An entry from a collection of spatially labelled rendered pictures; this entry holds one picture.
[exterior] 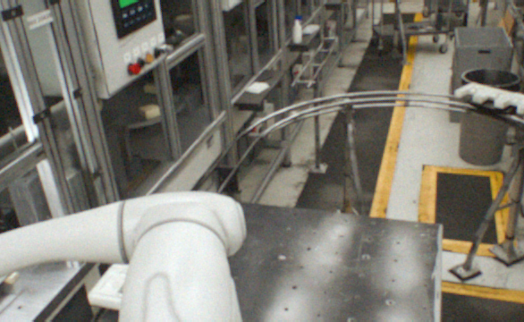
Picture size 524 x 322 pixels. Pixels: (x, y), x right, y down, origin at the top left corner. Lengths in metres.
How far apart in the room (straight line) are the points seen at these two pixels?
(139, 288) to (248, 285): 1.24
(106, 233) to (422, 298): 1.25
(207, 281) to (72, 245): 0.26
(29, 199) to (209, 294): 1.19
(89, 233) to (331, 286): 1.17
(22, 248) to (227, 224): 0.30
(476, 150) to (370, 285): 2.32
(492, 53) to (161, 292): 4.10
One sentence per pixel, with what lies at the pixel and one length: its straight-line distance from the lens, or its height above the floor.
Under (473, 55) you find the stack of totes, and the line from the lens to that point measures 4.55.
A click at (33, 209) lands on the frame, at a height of 1.06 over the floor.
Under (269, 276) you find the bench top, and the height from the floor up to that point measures 0.68.
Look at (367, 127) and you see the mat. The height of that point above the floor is 0.01.
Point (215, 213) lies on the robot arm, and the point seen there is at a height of 1.48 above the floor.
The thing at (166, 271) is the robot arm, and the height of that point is 1.51.
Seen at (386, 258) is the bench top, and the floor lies 0.68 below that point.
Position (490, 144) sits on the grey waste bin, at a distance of 4.01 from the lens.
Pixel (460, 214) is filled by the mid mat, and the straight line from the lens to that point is 3.49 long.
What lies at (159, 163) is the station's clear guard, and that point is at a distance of 2.11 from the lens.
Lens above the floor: 1.91
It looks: 28 degrees down
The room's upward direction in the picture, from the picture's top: 4 degrees counter-clockwise
